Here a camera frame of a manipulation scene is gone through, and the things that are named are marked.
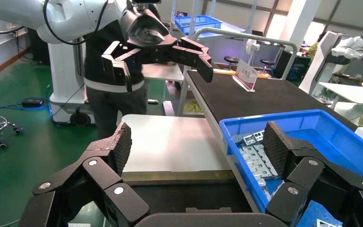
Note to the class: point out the acrylic sign with red print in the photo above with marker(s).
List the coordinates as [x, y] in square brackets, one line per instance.
[246, 75]

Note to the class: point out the small white side table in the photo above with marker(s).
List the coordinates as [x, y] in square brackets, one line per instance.
[164, 72]

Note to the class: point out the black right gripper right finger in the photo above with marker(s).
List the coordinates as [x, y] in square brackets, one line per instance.
[306, 175]

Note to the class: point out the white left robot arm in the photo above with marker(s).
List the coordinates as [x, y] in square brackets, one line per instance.
[72, 17]

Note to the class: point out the black conveyor belt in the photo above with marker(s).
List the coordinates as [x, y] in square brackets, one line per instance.
[184, 197]

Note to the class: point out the gray handrail tube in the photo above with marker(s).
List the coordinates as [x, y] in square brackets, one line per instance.
[247, 35]

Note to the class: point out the yellow cloth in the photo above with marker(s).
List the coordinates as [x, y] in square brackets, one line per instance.
[192, 107]

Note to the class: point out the black power brick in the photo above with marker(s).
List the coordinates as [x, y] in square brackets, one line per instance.
[32, 102]

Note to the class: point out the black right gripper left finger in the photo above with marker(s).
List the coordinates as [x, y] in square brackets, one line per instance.
[106, 175]

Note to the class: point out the gray ladder-shaped metal bracket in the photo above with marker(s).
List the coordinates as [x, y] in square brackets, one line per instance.
[254, 137]

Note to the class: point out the white robot column base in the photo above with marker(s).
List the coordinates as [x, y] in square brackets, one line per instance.
[64, 78]

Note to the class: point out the black table mat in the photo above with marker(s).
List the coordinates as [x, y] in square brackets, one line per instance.
[263, 100]

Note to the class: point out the person in black jacket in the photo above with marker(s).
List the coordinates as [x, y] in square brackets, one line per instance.
[106, 106]

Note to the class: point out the gray perforated metal plate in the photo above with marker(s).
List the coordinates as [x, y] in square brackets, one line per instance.
[267, 166]
[251, 163]

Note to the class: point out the small gray metal bracket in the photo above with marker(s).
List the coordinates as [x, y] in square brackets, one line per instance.
[325, 223]

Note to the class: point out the blue plastic bin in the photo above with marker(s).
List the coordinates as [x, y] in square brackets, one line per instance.
[331, 141]

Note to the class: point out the white work table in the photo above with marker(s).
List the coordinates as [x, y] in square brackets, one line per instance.
[347, 92]

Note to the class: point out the blue storage crate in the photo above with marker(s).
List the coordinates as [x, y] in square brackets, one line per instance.
[197, 22]

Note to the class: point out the brass conveyor side rail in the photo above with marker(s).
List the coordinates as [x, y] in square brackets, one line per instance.
[175, 177]

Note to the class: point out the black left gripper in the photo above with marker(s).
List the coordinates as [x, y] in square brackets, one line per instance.
[147, 31]

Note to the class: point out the round black stool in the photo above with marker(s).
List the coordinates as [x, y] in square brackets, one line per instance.
[266, 61]
[231, 59]

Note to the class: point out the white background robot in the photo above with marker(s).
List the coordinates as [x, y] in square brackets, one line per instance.
[320, 62]

